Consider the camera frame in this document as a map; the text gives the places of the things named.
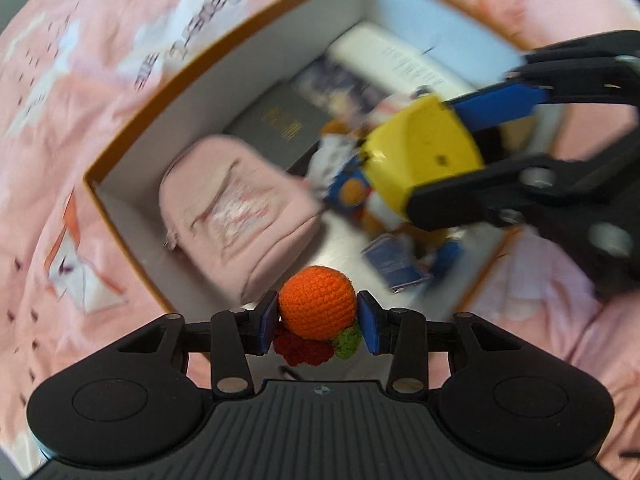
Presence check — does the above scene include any dark grey gift box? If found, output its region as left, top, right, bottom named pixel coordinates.
left=222, top=80, right=331, bottom=173

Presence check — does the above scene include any orange crochet fruit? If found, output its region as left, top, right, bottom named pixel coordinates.
left=272, top=266, right=363, bottom=367

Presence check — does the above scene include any blue and brown plush toy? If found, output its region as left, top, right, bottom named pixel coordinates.
left=305, top=120, right=466, bottom=293

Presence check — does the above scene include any white rectangular box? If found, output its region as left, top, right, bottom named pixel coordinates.
left=327, top=22, right=478, bottom=106

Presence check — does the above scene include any pink printed blanket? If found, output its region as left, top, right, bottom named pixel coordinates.
left=0, top=0, right=640, bottom=480

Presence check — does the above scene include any orange cardboard box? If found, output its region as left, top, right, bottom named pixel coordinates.
left=82, top=0, right=531, bottom=316

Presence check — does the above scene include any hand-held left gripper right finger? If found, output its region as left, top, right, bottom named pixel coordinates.
left=356, top=291, right=528, bottom=397

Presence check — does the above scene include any yellow box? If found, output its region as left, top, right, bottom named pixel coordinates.
left=359, top=95, right=486, bottom=228

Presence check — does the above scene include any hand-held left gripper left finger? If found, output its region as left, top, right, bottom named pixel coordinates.
left=116, top=290, right=279, bottom=400

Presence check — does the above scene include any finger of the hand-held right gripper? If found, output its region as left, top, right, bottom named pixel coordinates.
left=442, top=30, right=640, bottom=131
left=407, top=154, right=601, bottom=231

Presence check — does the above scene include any pink mini backpack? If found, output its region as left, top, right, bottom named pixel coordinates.
left=159, top=134, right=323, bottom=301

